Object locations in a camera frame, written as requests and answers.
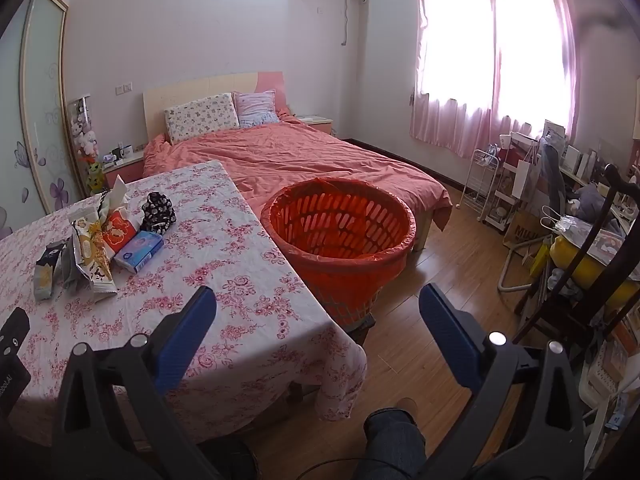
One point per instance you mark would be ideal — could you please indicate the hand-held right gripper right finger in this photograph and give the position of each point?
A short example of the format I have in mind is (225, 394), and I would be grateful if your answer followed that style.
(445, 330)

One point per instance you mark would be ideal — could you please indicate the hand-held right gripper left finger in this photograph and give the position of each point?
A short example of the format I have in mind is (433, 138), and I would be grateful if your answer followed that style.
(187, 330)

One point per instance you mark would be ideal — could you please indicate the orange plastic basket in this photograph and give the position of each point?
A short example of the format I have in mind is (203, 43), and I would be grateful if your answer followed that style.
(350, 280)

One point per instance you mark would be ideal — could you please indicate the pink floral tablecloth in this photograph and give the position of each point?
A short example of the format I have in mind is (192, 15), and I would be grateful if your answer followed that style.
(225, 270)

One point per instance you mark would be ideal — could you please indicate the blue tissue packet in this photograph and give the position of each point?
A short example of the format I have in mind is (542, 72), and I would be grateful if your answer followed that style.
(140, 252)

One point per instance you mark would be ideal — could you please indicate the dark and yellow snack packet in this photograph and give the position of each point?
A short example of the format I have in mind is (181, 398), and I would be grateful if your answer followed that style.
(47, 270)

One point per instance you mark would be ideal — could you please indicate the silver snack packet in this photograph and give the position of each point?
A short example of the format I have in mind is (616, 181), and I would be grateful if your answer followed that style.
(71, 270)

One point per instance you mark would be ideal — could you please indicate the white and yellow snack wrapper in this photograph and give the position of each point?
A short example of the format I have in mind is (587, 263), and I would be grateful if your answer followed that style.
(95, 260)

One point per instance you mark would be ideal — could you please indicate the red tissue box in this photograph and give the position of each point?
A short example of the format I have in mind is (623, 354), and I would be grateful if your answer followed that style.
(120, 232)

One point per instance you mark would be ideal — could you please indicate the person's leg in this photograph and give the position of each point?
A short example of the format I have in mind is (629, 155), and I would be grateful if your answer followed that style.
(395, 440)

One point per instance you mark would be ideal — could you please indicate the black floral scrunchie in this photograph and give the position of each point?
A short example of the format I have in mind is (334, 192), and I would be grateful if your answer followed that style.
(157, 212)

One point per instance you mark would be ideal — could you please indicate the brown paper bag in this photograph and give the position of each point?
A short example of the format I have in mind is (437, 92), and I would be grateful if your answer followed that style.
(520, 232)

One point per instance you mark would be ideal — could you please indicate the yellow tub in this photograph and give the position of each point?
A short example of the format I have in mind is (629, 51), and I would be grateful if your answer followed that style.
(590, 270)

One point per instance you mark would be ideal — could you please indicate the white shelf trolley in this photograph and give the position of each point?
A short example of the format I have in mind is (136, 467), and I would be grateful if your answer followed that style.
(515, 180)

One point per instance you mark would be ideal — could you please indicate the pink nightstand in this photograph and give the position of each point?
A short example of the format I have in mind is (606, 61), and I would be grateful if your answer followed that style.
(125, 167)

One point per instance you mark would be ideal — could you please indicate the green plush toy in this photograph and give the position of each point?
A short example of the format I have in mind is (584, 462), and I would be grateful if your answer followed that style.
(95, 177)

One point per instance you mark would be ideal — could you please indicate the white mug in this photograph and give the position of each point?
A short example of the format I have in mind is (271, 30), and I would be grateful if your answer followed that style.
(127, 151)

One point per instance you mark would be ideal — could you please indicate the dark wooden chair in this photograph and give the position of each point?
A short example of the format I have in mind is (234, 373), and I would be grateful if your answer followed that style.
(600, 220)

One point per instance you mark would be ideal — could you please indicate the grey cloth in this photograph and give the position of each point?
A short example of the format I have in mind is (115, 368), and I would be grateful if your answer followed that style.
(597, 202)

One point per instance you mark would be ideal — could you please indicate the orange duvet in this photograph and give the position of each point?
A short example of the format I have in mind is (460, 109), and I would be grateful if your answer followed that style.
(325, 160)

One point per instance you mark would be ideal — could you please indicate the pink sheer curtain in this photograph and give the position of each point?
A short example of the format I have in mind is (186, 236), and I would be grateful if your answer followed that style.
(530, 110)
(450, 120)

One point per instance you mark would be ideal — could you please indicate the floral pillow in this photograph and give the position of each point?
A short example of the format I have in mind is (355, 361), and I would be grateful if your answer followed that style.
(202, 115)

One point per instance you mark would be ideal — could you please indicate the plush toy display tube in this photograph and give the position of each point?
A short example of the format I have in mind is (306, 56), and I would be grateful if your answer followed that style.
(84, 130)

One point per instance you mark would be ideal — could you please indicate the striped pink pillow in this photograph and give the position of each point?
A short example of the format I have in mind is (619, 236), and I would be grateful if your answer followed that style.
(255, 107)

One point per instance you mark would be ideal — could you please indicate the beige nightstand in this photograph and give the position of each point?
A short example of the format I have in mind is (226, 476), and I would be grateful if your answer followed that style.
(317, 124)

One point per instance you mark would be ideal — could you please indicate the beige and pink headboard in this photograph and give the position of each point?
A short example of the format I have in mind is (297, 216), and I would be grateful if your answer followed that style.
(200, 87)

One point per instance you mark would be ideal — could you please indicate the floral glass wardrobe doors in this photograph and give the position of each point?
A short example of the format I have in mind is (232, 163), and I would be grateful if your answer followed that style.
(42, 110)

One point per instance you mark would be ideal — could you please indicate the air conditioner pipe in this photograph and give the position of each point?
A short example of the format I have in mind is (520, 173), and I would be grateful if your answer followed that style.
(345, 20)

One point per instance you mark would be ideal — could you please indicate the white tube frame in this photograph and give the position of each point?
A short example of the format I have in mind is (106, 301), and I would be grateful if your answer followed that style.
(506, 270)

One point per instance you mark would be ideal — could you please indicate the wall socket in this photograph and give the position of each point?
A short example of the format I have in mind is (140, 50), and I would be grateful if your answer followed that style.
(123, 88)

